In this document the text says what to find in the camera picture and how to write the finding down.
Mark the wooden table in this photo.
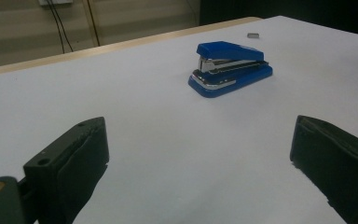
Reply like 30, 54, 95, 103
0, 16, 264, 78

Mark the white wall socket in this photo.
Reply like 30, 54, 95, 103
38, 0, 74, 6

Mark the blue stapler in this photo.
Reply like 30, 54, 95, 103
187, 40, 274, 99

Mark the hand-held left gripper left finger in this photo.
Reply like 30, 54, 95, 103
22, 117, 110, 224

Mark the black wall cable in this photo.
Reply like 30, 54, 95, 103
46, 0, 66, 54
49, 0, 75, 53

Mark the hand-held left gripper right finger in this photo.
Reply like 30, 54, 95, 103
289, 115, 358, 224

